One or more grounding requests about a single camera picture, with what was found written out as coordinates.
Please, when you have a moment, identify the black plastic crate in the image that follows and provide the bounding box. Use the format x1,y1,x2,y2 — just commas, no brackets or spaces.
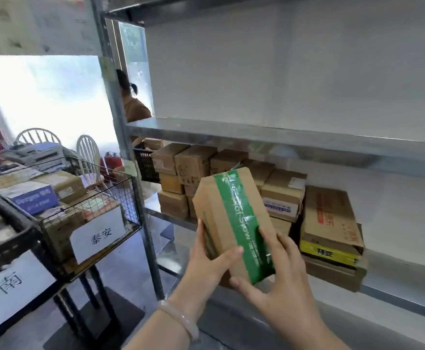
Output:
134,142,161,183

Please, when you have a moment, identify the grey metal shelving rack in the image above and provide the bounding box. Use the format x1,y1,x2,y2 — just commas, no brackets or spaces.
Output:
89,0,425,325

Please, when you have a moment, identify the large white paper sign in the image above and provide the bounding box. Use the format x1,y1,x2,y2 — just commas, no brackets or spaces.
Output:
0,250,58,329

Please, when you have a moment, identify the person's right hand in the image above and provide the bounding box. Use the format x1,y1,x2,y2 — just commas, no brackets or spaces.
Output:
230,227,330,336

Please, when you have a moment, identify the white wooden spindle chair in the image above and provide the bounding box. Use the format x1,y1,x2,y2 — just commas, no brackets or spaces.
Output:
76,135,105,190
15,128,62,146

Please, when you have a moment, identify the person's left hand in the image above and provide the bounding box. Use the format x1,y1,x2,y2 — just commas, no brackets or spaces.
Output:
169,220,244,318

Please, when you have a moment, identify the black wire basket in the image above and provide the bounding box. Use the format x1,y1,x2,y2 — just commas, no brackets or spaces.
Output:
27,157,142,268

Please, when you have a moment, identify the pale pink bangle bracelet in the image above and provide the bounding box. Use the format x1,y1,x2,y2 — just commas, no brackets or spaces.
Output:
157,299,201,343

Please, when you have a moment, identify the black solid bin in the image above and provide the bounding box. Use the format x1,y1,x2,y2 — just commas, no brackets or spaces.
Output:
0,189,75,285

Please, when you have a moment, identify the person's left forearm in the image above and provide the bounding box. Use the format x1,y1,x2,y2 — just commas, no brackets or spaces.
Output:
123,304,198,350

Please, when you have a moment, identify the large red printed cardboard box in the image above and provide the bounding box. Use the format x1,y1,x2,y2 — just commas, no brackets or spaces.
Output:
299,185,365,267

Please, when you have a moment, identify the person's right forearm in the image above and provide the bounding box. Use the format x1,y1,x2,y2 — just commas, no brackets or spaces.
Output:
293,322,352,350

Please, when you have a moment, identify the grey printer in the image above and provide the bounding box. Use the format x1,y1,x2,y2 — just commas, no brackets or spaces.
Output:
1,142,71,169

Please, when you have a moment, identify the flat brown cardboard box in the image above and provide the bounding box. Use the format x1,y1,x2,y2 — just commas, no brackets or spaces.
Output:
302,222,369,293

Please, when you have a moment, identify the black metal cart frame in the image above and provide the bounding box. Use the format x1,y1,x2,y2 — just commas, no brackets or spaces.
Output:
0,264,145,350

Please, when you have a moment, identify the red fire extinguisher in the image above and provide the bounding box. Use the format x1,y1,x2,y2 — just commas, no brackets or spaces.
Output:
104,151,123,175

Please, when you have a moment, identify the blue carton box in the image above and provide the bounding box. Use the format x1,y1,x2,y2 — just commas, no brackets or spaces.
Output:
0,181,60,216

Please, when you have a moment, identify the cardboard box with green tape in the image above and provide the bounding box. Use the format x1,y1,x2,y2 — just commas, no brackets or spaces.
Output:
192,169,277,287

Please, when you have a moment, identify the brown cardboard box in basket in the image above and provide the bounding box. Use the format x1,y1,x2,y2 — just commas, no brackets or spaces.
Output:
39,195,124,263

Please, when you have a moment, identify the pile of small cardboard boxes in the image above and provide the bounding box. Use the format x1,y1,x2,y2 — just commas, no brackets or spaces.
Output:
144,138,308,237

